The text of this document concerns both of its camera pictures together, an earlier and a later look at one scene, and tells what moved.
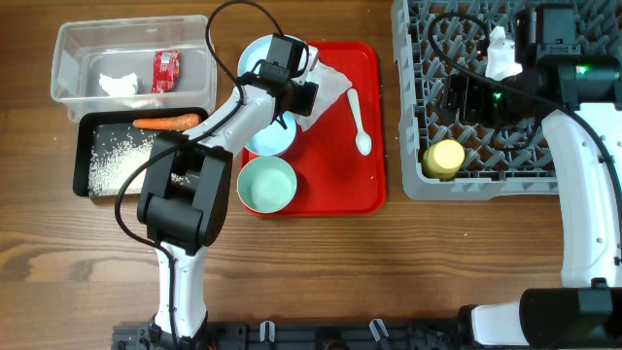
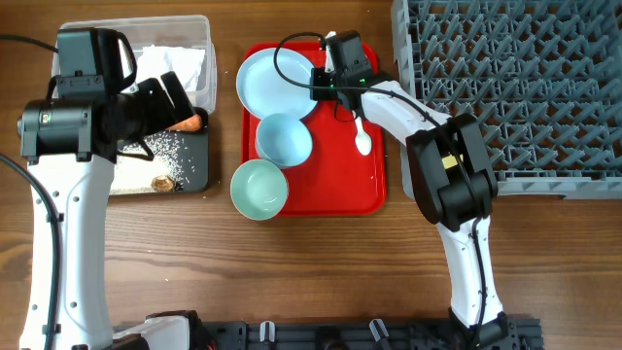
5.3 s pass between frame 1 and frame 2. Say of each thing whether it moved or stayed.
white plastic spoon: stayed
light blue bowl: moved
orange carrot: stayed
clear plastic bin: stayed
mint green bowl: moved
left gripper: moved
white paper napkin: moved
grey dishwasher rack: stayed
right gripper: moved
